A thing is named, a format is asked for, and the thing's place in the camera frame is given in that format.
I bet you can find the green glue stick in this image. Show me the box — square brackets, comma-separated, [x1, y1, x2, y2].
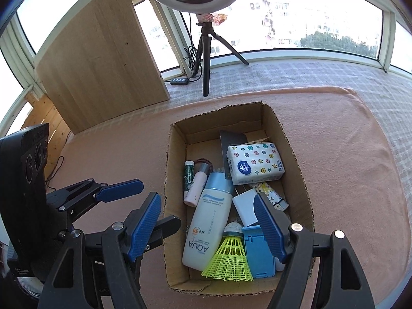
[183, 160, 196, 202]

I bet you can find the purple hair tie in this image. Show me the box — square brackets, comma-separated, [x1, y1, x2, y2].
[194, 158, 214, 171]

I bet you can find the checkered cloth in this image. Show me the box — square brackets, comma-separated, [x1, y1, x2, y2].
[166, 61, 412, 232]

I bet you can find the tissue pack with dotted print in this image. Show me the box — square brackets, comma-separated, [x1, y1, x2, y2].
[226, 142, 286, 185]

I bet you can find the patterned lighter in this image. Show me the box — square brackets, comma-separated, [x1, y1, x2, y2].
[249, 182, 289, 211]

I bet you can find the white charger plug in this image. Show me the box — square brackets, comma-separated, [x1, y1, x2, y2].
[232, 188, 260, 227]

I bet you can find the blue phone stand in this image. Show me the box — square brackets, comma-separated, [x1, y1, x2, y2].
[241, 225, 277, 279]

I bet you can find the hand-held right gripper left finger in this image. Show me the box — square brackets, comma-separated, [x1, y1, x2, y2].
[38, 192, 161, 309]

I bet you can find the black cable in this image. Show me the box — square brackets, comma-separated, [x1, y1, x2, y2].
[45, 155, 65, 192]

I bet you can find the cardboard box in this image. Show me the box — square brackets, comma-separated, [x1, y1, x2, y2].
[164, 101, 316, 297]

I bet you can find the pink bottle with grey cap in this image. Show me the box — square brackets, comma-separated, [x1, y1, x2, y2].
[183, 162, 213, 207]

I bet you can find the black tripod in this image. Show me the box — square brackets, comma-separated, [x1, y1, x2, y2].
[190, 12, 250, 97]

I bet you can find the wooden board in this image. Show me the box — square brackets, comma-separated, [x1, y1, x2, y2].
[35, 0, 171, 135]

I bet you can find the dark grey card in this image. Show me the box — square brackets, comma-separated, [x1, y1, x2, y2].
[219, 130, 249, 181]

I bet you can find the ring light cable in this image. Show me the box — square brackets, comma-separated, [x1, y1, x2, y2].
[162, 45, 202, 87]

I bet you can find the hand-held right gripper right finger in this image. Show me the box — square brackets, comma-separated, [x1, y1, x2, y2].
[254, 193, 375, 309]

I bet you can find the white and blue sunscreen bottle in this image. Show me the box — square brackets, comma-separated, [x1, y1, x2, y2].
[182, 171, 235, 271]

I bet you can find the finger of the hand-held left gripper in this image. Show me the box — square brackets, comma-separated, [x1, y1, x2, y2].
[47, 178, 145, 222]
[151, 216, 182, 240]

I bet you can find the yellow plastic shuttlecock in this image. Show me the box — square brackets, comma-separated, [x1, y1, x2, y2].
[201, 222, 255, 282]

